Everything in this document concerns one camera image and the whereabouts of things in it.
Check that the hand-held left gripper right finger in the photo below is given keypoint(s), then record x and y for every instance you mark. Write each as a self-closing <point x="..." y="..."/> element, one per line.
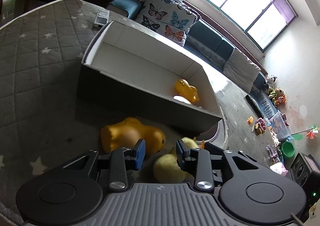
<point x="180" y="153"/>

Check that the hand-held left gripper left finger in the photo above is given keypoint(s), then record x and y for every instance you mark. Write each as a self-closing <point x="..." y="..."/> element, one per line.
<point x="140" y="155"/>

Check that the yellow plush duck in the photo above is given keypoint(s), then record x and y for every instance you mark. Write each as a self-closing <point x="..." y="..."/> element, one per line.
<point x="167" y="169"/>

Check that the large orange rubber duck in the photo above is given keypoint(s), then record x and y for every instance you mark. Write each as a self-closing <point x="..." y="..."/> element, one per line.
<point x="125" y="136"/>

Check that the small orange airplane toy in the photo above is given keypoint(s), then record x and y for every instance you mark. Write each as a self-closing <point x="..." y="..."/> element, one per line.
<point x="186" y="90"/>

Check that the grey cardboard box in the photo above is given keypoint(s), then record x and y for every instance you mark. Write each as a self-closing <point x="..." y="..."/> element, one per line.
<point x="140" y="71"/>

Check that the small orange toy piece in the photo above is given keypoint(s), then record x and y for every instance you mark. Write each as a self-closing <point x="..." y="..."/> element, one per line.
<point x="250" y="120"/>

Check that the black remote control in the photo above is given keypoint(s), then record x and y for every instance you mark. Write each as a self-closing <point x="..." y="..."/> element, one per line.
<point x="253" y="105"/>

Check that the pink packet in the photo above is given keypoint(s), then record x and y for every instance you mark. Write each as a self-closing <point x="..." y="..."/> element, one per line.
<point x="278" y="168"/>

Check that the clear plastic storage bin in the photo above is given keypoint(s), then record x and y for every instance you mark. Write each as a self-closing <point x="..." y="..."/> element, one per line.
<point x="280" y="126"/>

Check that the grey sofa cushion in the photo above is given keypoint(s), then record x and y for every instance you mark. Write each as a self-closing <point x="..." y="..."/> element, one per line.
<point x="241" y="70"/>

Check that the green plastic bucket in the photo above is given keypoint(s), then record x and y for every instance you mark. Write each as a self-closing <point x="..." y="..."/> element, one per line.
<point x="287" y="148"/>

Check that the pile of stuffed toys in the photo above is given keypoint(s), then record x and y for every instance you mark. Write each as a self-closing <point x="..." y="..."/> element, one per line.
<point x="276" y="91"/>

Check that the blue sofa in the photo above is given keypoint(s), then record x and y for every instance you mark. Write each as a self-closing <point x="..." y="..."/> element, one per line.
<point x="215" y="43"/>

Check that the black speaker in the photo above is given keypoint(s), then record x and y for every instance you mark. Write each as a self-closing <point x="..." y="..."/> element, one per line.
<point x="303" y="168"/>

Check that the grey quilted star mat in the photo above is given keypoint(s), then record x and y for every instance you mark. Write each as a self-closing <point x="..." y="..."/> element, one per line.
<point x="42" y="71"/>

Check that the colourful pinwheel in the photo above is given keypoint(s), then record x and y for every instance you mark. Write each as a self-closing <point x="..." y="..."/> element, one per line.
<point x="312" y="132"/>

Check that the large butterfly print pillow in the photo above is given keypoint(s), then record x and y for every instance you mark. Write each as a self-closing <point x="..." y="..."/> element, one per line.
<point x="162" y="20"/>

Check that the grey remote control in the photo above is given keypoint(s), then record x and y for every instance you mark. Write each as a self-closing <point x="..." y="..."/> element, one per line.
<point x="101" y="18"/>

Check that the blue folded blanket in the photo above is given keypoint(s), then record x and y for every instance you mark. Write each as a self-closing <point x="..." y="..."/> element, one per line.
<point x="123" y="6"/>

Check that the window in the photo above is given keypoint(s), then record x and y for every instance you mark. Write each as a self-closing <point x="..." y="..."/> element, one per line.
<point x="242" y="1"/>

